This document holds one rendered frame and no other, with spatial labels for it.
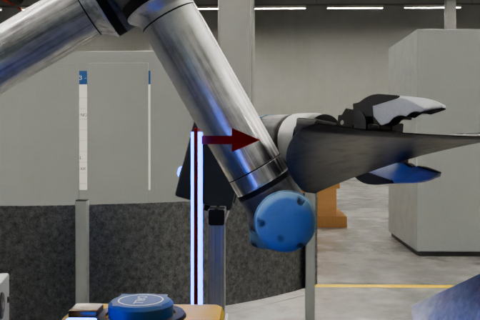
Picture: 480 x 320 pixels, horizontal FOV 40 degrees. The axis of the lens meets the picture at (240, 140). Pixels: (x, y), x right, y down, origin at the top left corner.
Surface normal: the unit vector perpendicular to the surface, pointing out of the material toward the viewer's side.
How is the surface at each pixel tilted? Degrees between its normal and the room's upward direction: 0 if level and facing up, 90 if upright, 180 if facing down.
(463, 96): 90
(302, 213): 90
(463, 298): 55
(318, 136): 164
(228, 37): 90
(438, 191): 90
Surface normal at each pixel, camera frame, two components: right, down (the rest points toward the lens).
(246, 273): 0.62, 0.00
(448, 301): -0.68, -0.57
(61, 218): 0.19, 0.00
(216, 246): -0.03, 0.00
